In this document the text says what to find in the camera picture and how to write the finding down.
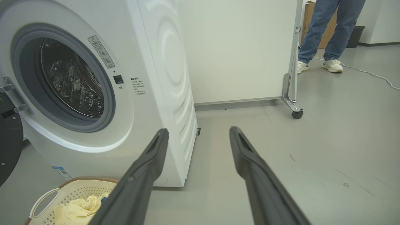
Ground white rolling partition board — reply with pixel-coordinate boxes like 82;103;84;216
178;0;304;119

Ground yellow garment blue trim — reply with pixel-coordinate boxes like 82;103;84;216
54;194;109;225

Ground white floor cable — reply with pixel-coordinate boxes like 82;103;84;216
312;56;400;91

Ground grey warning sticker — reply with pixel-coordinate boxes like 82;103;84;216
87;35;116;69

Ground brown cardboard box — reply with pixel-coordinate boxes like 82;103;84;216
301;2;338;49

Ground black waste bin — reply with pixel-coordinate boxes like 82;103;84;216
346;26;365;48

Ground white front-load washing machine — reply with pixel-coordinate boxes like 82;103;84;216
0;0;198;188

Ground person in blue jeans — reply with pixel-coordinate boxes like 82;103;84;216
297;0;366;74

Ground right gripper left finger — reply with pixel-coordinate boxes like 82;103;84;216
88;128;169;225

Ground grey rubber door seal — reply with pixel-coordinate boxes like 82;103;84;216
11;23;116;133

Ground steel washing drum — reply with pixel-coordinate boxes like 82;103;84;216
40;37;105;118

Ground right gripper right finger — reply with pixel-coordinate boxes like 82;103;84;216
229;126;311;225

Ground blue energy label sticker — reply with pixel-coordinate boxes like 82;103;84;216
52;166;73;182

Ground metal door hinge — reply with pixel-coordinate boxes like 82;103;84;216
0;76;34;118

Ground cream basket brown rim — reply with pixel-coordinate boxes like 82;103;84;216
24;177;119;225

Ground black round washer door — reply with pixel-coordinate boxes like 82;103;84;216
0;92;24;188

